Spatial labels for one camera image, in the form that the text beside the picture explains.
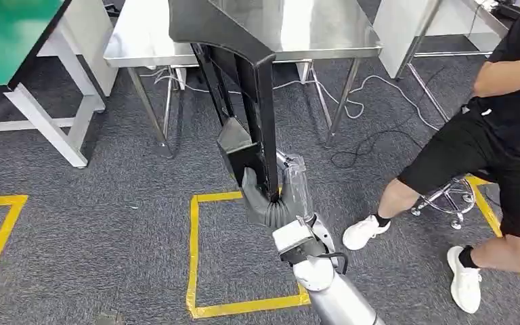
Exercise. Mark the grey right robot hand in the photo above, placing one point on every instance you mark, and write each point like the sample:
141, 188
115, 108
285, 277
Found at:
260, 204

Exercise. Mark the black plastic panel with cutouts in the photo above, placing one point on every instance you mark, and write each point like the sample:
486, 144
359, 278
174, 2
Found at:
224, 22

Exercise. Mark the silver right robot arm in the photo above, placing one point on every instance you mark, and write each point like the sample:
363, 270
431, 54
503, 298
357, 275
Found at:
336, 298

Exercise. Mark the yellow floor tape square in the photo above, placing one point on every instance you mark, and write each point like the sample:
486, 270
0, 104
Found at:
0, 237
192, 251
488, 215

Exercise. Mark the stainless steel table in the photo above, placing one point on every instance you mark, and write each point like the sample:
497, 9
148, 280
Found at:
323, 27

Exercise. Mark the chrome stool base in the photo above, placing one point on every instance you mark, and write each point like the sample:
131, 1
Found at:
448, 197

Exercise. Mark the steel table with white panel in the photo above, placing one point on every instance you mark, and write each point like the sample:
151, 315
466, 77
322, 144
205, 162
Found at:
399, 27

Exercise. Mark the green-topped white table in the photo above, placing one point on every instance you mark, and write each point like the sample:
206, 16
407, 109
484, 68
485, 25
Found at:
9, 36

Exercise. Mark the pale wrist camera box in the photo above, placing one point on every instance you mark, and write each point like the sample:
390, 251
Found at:
292, 235

